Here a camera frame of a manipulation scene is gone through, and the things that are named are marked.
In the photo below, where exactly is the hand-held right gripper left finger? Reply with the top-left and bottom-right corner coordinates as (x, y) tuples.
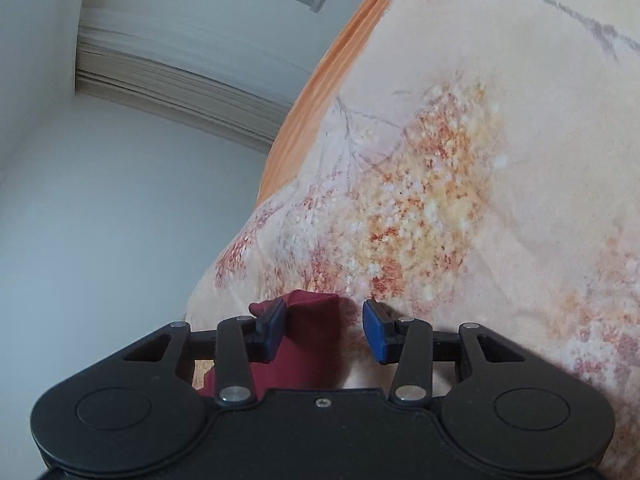
(122, 299), (289, 407)

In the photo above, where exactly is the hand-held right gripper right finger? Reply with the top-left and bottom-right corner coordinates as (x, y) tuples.
(362, 299), (527, 407)

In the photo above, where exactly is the maroon small garment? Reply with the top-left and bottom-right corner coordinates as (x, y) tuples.
(201, 289), (352, 397)

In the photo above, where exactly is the floral printed blanket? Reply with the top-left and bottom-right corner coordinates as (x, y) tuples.
(184, 0), (640, 480)

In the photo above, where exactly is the orange bed sheet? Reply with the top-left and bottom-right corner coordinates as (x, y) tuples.
(255, 0), (416, 207)

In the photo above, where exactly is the beige curtain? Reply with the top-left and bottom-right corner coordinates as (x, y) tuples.
(75, 7), (313, 153)

